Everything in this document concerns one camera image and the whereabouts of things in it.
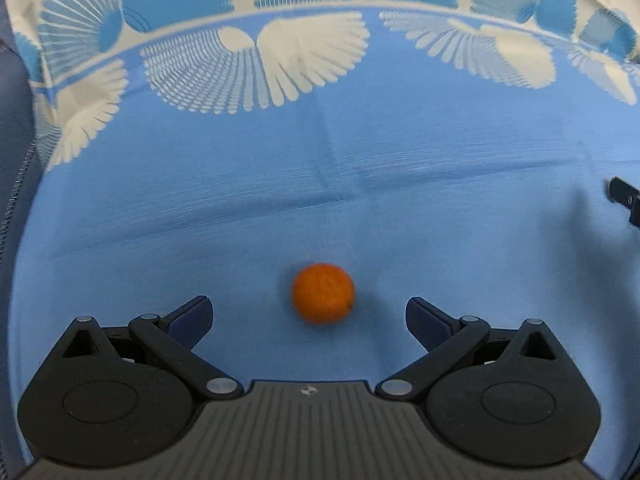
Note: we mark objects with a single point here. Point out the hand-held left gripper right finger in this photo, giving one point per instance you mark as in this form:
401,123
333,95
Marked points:
427,322

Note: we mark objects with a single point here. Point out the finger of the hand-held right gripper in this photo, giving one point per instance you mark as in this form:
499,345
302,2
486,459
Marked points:
625,194

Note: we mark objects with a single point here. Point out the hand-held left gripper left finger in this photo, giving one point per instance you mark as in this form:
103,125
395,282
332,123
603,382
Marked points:
192,320

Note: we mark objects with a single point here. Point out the grey-blue stitched fabric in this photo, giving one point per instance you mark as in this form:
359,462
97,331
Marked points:
12,160

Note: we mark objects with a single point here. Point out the small orange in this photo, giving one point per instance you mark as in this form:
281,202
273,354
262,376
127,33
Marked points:
324,292

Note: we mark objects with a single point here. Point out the blue patterned tablecloth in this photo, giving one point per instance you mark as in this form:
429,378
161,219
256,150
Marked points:
350,160

